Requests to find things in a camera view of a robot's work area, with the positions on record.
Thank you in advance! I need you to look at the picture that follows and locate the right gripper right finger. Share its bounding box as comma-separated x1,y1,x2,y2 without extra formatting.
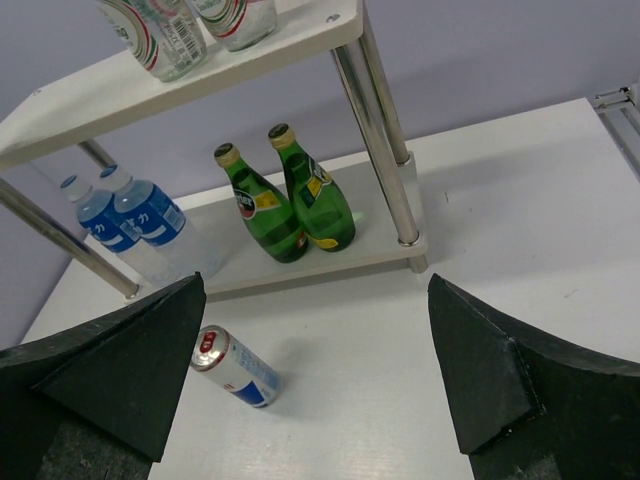
428,275,639,479

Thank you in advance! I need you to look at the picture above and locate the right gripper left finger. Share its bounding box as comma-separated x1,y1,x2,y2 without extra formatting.
1,273,206,479

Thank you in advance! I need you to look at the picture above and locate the energy drink can red tab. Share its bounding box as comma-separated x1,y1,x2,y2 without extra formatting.
190,325,282,408

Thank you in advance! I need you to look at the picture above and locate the green Perrier bottle red label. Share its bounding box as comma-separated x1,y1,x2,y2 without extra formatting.
213,142,309,263

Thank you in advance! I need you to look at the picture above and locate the green Perrier bottle yellow label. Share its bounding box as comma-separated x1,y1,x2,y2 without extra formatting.
268,123,356,252

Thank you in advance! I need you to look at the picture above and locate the clear soda water bottle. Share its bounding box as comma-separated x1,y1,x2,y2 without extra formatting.
191,0,277,52
96,0,207,82

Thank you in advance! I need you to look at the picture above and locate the white two-tier shelf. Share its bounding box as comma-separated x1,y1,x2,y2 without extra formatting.
1,1,426,295

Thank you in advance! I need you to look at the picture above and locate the right blue-label water bottle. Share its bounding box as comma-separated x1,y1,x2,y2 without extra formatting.
100,165,222,279

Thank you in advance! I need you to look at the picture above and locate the blue-label water bottle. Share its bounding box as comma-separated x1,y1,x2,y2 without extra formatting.
59,173,166,287
100,165,222,279

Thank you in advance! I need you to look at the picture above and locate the left blue-label water bottle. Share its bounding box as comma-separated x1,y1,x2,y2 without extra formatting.
59,173,166,287

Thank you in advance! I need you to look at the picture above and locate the aluminium frame rail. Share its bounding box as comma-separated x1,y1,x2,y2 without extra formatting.
590,82,640,178

